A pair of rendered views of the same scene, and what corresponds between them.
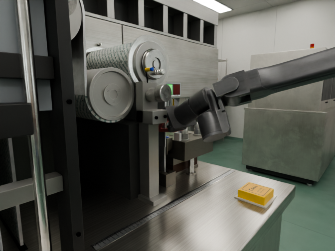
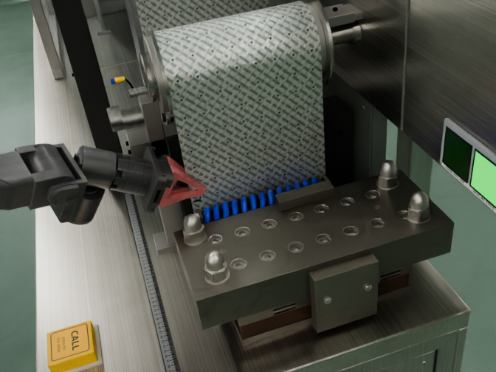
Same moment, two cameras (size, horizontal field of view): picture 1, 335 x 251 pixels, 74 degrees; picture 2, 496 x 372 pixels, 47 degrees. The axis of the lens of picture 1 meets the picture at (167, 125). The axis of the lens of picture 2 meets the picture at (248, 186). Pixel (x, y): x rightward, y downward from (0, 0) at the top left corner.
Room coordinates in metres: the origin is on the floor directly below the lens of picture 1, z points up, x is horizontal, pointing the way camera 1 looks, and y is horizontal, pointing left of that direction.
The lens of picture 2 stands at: (1.16, -0.57, 1.60)
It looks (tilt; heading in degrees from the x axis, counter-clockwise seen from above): 35 degrees down; 124
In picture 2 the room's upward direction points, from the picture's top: 7 degrees counter-clockwise
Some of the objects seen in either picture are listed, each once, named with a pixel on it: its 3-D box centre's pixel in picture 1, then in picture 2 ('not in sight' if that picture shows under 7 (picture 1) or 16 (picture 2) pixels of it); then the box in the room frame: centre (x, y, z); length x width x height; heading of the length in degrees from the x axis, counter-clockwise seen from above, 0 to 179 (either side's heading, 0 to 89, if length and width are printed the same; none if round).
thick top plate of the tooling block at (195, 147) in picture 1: (157, 138); (310, 241); (0.85, 0.04, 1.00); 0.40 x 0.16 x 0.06; 47
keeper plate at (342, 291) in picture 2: not in sight; (345, 294); (0.92, -0.01, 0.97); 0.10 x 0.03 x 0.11; 47
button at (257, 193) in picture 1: (255, 192); (71, 346); (0.56, -0.24, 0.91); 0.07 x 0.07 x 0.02; 47
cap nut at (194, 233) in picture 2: (183, 132); (193, 226); (0.69, -0.05, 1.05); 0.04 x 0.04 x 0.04
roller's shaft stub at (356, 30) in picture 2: not in sight; (335, 35); (0.80, 0.26, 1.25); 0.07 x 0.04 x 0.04; 47
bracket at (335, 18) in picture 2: not in sight; (339, 13); (0.81, 0.26, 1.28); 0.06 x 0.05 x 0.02; 47
